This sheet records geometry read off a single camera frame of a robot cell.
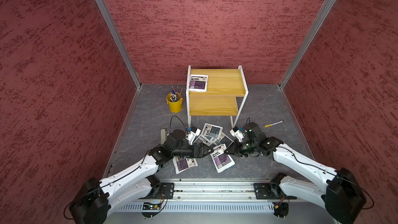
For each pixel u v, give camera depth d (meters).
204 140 0.90
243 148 0.69
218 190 0.76
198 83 0.74
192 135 0.71
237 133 0.76
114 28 0.88
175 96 1.01
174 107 1.02
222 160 0.75
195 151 0.66
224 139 0.91
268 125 0.98
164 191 0.74
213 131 0.94
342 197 0.41
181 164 0.81
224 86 0.77
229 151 0.75
